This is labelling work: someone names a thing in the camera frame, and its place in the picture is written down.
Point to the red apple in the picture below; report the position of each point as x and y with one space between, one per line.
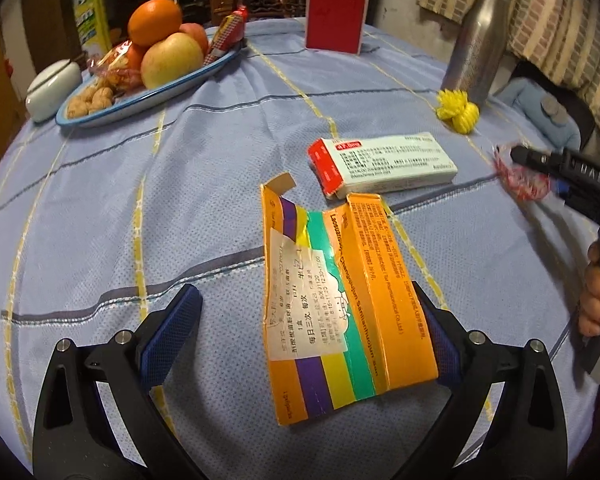
196 35

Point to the white lidded dish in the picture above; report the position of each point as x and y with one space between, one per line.
52 90

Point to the clear red-printed plastic wrapper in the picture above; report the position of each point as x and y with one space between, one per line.
522 185

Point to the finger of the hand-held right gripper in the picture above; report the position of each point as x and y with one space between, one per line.
532 157
562 189

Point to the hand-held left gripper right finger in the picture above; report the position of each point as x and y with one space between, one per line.
447 347

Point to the small orange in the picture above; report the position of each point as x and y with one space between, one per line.
135 57

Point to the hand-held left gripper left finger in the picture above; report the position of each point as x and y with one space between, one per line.
167 340

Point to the clear snack bag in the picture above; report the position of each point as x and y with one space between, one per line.
115 72

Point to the yellow foam fruit net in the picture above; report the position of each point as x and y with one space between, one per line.
457 110

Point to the pile of walnuts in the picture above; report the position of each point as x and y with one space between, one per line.
92 101

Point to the blue-rimmed oval plate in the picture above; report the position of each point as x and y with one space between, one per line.
170 92

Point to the blue seat cushion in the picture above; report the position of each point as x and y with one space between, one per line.
535 110

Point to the striped brown blanket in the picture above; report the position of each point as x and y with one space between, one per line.
555 15

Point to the large orange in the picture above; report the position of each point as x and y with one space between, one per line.
155 22

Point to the yellow apple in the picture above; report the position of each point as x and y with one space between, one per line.
172 60

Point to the person's right hand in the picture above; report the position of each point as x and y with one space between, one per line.
597 305

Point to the orange medicine box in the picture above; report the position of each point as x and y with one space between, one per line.
360 310

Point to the blue checked tablecloth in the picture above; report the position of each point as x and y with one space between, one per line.
180 185

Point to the yellow and green packet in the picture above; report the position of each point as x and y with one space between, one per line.
91 5

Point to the white and red medicine box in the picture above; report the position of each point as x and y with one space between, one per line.
395 162

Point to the stainless steel bottle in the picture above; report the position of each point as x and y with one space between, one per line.
475 40

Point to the red checkered snack packet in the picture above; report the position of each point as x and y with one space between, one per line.
225 35

